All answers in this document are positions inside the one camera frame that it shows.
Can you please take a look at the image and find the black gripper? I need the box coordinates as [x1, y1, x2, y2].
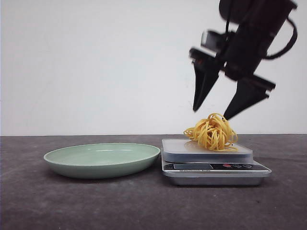
[189, 23, 276, 119]

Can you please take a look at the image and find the yellow vermicelli noodle bundle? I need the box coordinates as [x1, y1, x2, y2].
[183, 113, 238, 152]

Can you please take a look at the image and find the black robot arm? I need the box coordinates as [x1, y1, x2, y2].
[189, 0, 298, 119]

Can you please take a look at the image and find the silver digital kitchen scale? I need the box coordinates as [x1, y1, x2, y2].
[161, 138, 272, 186]

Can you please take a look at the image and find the light green round plate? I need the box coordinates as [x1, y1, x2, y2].
[44, 143, 160, 179]

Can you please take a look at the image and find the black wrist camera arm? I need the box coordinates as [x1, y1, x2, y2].
[201, 30, 235, 52]

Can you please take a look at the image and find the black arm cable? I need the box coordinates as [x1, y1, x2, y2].
[262, 16, 298, 60]

